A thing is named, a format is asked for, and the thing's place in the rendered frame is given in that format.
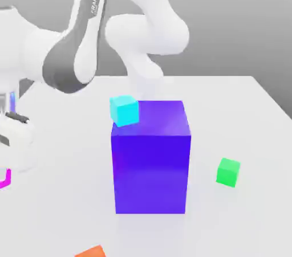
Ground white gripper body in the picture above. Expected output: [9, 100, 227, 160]
[0, 117, 36, 173]

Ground small magenta cube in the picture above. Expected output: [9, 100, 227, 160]
[0, 168, 12, 190]

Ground small cyan cube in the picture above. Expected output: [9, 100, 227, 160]
[109, 95, 140, 128]

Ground small orange cube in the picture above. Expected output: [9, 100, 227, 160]
[74, 244, 107, 257]

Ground small green cube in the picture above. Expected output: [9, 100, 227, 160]
[216, 157, 241, 189]

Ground large purple box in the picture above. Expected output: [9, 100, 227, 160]
[111, 100, 192, 215]

